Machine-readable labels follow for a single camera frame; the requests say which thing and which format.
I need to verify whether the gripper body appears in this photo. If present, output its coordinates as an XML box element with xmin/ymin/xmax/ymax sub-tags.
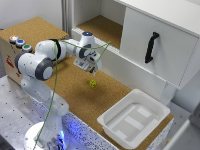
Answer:
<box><xmin>73</xmin><ymin>54</ymin><xmax>103</xmax><ymax>73</ymax></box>

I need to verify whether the yellow block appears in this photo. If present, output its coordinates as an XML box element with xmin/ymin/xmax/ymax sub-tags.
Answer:
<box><xmin>88</xmin><ymin>79</ymin><xmax>98</xmax><ymax>89</ymax></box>

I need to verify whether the white cabinet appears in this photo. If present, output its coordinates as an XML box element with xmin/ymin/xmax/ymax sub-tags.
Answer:
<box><xmin>70</xmin><ymin>0</ymin><xmax>200</xmax><ymax>108</ymax></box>

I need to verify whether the green button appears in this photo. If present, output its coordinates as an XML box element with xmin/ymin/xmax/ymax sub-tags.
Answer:
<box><xmin>21</xmin><ymin>43</ymin><xmax>34</xmax><ymax>53</ymax></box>

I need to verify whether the blue button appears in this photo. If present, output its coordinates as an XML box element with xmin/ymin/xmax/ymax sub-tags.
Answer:
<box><xmin>15</xmin><ymin>38</ymin><xmax>26</xmax><ymax>48</ymax></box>

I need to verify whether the white plastic box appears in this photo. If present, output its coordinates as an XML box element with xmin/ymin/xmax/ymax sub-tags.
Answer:
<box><xmin>96</xmin><ymin>88</ymin><xmax>172</xmax><ymax>150</ymax></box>

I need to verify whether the red button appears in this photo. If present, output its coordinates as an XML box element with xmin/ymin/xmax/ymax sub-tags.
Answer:
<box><xmin>8</xmin><ymin>34</ymin><xmax>19</xmax><ymax>44</ymax></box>

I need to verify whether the white sliding door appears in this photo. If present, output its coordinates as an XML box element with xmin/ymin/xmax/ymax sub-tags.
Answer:
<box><xmin>118</xmin><ymin>6</ymin><xmax>200</xmax><ymax>90</ymax></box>

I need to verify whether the green cable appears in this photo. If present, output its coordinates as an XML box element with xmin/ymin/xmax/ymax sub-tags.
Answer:
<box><xmin>33</xmin><ymin>39</ymin><xmax>112</xmax><ymax>150</ymax></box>

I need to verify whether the black door handle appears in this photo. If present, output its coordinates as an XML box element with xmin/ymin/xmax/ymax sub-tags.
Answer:
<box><xmin>144</xmin><ymin>31</ymin><xmax>160</xmax><ymax>64</ymax></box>

